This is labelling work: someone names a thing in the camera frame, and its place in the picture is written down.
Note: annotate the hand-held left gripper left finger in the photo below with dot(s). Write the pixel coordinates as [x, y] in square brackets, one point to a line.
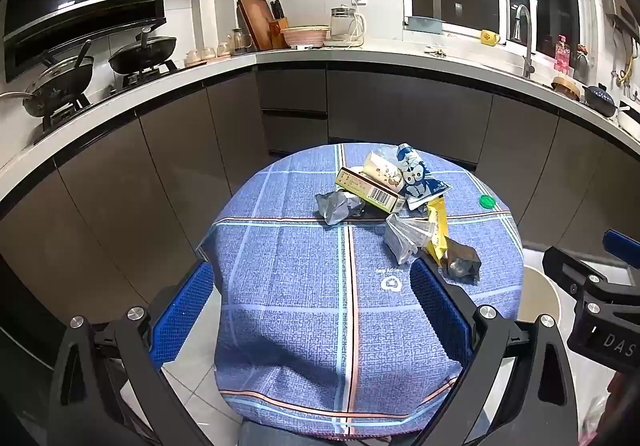
[185, 311]

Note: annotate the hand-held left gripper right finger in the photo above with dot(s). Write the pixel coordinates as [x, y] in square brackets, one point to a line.
[440, 316]

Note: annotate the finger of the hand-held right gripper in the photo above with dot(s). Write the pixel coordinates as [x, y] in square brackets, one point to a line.
[565, 268]
[622, 243]

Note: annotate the dark foil wrapper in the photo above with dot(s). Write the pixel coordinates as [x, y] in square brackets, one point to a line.
[462, 263]

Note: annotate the clear plastic wrapper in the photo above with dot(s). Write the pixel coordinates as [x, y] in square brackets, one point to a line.
[400, 238]

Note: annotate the yellow snack packet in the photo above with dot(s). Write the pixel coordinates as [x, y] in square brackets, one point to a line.
[437, 226]

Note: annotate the green bottle cap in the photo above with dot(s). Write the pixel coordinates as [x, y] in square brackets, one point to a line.
[487, 202]

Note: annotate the blue printed plastic bag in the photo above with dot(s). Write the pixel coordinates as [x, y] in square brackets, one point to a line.
[417, 178]

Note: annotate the yellow cardboard box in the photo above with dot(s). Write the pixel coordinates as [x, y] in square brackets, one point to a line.
[365, 188]

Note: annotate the silver foil wrapper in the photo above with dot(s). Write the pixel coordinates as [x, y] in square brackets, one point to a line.
[335, 208]

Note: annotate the printed white paper cup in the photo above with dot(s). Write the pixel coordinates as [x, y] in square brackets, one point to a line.
[382, 171]

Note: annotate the translucent plastic bag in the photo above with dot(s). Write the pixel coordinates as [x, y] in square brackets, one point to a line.
[596, 418]

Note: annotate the blue plaid tablecloth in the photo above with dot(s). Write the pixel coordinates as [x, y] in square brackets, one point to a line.
[300, 276]

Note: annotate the white pot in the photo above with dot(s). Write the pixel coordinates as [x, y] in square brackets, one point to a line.
[629, 116]

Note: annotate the dark blue pot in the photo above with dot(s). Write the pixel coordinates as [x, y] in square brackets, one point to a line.
[600, 100]

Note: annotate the wooden bowl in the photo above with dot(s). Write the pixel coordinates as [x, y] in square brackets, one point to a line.
[565, 87]

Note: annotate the metal jug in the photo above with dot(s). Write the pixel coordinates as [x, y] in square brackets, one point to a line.
[581, 63]

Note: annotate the pink dish soap bottle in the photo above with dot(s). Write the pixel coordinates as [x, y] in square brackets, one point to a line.
[562, 57]

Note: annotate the steel kitchen faucet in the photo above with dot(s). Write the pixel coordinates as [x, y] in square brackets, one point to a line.
[528, 56]

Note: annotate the dark kitchen base cabinets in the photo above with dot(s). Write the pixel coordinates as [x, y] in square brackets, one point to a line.
[400, 101]

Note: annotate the black gas stove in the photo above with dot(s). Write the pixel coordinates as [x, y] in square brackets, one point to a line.
[65, 118]

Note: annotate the gas water heater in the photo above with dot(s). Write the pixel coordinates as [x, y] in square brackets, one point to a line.
[625, 11]

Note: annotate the yellow mug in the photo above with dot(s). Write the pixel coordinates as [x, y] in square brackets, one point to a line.
[488, 37]

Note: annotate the small white cup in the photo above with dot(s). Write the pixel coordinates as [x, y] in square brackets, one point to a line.
[223, 48]
[207, 53]
[192, 57]

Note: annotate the black frying pan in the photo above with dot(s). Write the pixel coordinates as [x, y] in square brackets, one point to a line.
[142, 56]

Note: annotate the black wok with glass lid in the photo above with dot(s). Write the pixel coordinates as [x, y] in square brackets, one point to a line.
[60, 83]

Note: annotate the glass jar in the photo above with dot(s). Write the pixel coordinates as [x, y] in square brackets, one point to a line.
[241, 42]

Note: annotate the blue tray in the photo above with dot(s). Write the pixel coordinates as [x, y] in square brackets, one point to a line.
[425, 24]

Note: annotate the wooden knife block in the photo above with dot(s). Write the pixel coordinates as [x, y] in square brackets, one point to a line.
[278, 28]

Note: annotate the wooden cutting board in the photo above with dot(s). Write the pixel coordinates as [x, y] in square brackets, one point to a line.
[252, 21]

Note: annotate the pink strainer basket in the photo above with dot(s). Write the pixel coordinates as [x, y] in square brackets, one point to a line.
[305, 36]

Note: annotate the glass electric kettle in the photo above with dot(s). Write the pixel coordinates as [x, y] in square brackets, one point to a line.
[342, 26]

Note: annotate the black range hood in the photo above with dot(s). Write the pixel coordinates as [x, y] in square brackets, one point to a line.
[75, 1]

